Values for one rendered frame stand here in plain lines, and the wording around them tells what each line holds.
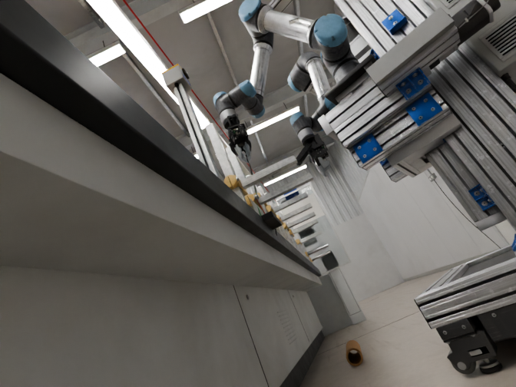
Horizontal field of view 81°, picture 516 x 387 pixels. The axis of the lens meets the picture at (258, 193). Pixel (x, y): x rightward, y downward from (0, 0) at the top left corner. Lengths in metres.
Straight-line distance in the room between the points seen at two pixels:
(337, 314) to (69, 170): 3.75
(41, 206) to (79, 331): 0.26
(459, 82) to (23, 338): 1.44
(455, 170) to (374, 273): 9.04
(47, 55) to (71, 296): 0.37
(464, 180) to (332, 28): 0.77
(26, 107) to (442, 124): 1.23
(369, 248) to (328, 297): 6.59
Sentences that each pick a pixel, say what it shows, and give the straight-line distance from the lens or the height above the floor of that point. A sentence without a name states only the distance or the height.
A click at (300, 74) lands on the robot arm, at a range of 1.85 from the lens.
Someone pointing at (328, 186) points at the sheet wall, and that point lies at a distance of 10.95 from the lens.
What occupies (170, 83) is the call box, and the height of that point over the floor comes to 1.15.
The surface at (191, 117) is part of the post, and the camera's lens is 1.05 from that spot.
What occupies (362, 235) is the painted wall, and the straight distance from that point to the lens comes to 10.50.
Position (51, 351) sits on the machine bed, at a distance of 0.56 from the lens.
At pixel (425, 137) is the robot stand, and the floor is 0.71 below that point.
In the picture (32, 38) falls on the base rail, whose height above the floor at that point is 0.64.
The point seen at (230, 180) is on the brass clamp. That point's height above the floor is 0.84.
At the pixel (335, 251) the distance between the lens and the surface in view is 3.85.
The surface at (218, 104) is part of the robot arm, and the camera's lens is 1.40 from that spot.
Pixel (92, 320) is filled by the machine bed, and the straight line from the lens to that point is 0.62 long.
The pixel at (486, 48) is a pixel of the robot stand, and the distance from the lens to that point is 1.42.
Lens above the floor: 0.31
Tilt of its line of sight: 23 degrees up
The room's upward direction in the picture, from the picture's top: 24 degrees counter-clockwise
